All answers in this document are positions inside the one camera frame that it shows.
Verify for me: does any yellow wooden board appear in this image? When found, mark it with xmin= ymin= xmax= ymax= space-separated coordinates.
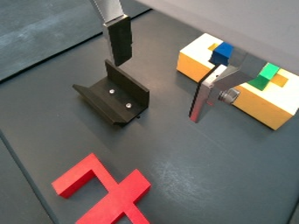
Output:
xmin=177 ymin=33 xmax=299 ymax=130

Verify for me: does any blue rectangular block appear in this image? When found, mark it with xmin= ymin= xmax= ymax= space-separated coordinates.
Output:
xmin=210 ymin=42 xmax=234 ymax=66

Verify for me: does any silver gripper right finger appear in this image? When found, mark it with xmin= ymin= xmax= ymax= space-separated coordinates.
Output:
xmin=190 ymin=51 xmax=268 ymax=123

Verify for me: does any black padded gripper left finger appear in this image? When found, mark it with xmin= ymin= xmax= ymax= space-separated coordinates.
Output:
xmin=90 ymin=0 xmax=133 ymax=67

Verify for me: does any green rectangular block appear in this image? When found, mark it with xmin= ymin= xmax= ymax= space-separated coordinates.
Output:
xmin=248 ymin=63 xmax=280 ymax=91

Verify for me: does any black angled holder bracket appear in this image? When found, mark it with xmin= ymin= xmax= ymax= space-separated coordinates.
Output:
xmin=73 ymin=59 xmax=150 ymax=127

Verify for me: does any red cross-shaped block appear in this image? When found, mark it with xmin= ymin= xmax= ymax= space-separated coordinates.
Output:
xmin=51 ymin=152 xmax=154 ymax=224

